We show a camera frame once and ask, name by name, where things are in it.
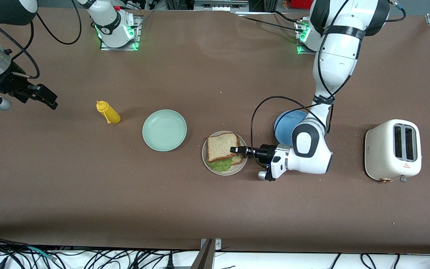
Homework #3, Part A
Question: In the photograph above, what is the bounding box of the brown toasted bread slice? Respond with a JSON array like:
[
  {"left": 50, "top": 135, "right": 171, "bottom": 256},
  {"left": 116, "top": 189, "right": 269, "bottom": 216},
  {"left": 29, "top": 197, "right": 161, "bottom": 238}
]
[
  {"left": 231, "top": 144, "right": 247, "bottom": 166},
  {"left": 206, "top": 132, "right": 242, "bottom": 163}
]

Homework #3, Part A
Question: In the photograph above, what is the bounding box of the green lettuce leaf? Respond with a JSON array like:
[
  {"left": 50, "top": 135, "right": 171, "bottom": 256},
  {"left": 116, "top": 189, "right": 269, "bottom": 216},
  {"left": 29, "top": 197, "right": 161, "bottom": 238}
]
[{"left": 205, "top": 155, "right": 244, "bottom": 173}]

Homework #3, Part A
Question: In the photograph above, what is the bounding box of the yellow squeeze bottle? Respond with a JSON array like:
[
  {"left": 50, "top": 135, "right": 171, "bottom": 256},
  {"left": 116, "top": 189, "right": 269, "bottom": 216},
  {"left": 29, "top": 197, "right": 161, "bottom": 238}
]
[{"left": 96, "top": 101, "right": 121, "bottom": 124}]

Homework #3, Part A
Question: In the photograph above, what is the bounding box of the blue plate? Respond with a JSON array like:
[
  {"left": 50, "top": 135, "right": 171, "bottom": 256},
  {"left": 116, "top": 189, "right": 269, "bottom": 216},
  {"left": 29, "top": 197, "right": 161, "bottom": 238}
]
[{"left": 274, "top": 110, "right": 309, "bottom": 147}]

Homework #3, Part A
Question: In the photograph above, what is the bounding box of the beige plate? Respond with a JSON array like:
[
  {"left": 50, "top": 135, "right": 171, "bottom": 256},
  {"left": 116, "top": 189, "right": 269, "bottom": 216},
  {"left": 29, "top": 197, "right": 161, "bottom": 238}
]
[{"left": 202, "top": 131, "right": 249, "bottom": 176}]

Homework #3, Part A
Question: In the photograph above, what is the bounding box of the mint green plate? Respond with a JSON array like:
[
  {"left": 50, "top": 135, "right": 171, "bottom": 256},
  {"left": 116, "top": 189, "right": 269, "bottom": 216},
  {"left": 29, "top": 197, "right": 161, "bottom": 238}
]
[{"left": 142, "top": 109, "right": 188, "bottom": 152}]

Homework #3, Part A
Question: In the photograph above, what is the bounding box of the brown table cover sheet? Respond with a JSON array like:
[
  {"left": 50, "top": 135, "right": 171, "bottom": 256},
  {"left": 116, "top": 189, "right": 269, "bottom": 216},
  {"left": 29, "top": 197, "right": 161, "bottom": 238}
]
[{"left": 0, "top": 6, "right": 430, "bottom": 255}]

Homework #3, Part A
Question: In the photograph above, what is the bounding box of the aluminium profile bar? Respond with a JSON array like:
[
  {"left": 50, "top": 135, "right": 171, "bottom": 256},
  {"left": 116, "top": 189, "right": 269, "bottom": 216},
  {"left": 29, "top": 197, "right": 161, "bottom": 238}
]
[{"left": 191, "top": 239, "right": 215, "bottom": 269}]

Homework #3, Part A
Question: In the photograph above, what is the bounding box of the white toaster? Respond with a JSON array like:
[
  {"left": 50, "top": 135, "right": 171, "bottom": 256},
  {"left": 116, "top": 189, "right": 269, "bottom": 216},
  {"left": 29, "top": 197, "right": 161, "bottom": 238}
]
[{"left": 364, "top": 119, "right": 423, "bottom": 184}]

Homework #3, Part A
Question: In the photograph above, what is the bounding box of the red box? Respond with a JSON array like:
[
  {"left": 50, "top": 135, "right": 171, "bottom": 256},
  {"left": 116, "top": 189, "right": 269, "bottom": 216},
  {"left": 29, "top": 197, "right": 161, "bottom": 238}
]
[{"left": 290, "top": 0, "right": 316, "bottom": 10}]

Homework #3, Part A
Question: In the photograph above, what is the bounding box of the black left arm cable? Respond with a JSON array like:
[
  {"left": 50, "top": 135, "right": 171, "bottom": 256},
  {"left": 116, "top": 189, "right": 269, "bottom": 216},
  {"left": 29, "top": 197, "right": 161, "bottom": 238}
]
[{"left": 250, "top": 0, "right": 406, "bottom": 168}]

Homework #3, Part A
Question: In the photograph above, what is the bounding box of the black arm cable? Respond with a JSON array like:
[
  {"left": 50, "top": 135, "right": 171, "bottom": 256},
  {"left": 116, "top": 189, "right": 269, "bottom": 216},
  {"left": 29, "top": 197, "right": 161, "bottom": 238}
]
[
  {"left": 250, "top": 0, "right": 406, "bottom": 168},
  {"left": 0, "top": 0, "right": 83, "bottom": 80}
]

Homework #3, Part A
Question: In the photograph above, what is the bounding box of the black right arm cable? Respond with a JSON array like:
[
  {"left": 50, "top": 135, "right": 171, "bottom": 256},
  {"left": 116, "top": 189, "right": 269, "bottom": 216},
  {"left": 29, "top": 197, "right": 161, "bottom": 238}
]
[{"left": 0, "top": 0, "right": 83, "bottom": 80}]

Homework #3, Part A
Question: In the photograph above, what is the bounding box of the small metal bracket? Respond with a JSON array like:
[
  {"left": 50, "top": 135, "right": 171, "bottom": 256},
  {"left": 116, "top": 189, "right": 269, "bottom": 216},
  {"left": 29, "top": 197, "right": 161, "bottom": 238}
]
[{"left": 200, "top": 238, "right": 222, "bottom": 251}]

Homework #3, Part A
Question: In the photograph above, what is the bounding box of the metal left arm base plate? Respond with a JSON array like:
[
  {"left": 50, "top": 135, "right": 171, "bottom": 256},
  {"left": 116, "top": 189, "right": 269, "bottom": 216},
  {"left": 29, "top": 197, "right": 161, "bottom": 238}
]
[{"left": 296, "top": 19, "right": 317, "bottom": 56}]

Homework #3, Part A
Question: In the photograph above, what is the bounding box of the black base cable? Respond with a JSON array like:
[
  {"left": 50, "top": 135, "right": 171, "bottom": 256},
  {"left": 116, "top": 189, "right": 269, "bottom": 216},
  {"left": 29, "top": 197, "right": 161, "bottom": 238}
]
[{"left": 237, "top": 15, "right": 305, "bottom": 33}]

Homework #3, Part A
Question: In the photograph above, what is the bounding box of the silver frame rail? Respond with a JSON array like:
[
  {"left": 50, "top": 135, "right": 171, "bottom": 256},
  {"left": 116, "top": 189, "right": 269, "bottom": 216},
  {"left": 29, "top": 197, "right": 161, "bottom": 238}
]
[{"left": 194, "top": 0, "right": 249, "bottom": 12}]

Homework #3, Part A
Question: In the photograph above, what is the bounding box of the teal floor cable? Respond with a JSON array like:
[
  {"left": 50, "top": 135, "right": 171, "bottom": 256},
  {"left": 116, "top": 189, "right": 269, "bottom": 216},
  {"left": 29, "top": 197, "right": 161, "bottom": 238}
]
[{"left": 27, "top": 245, "right": 57, "bottom": 261}]

